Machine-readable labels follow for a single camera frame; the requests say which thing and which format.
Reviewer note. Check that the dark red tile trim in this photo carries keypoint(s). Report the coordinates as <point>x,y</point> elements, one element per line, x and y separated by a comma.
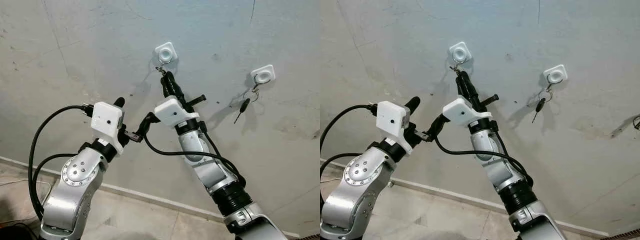
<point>312,238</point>
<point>627,236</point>

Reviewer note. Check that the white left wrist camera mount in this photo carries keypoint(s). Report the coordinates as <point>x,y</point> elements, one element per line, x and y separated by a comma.
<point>106,120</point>
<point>391,120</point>

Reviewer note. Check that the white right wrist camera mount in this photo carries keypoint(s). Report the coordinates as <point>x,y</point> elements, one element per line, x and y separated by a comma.
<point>172,112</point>
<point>462,111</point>

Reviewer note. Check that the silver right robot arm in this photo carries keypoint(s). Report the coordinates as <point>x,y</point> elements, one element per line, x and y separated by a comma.
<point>500,170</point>
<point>210,172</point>

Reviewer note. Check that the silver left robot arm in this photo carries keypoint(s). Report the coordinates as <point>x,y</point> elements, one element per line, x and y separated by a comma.
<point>75,190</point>
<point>355,190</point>

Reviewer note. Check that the white square wall hook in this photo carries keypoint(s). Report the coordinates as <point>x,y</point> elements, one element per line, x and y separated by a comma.
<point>555,75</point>
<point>460,52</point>
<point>263,76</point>
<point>166,53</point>

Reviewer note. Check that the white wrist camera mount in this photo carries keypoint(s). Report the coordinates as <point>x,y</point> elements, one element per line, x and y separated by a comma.
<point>106,120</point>
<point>172,112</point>
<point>462,111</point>
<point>391,120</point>

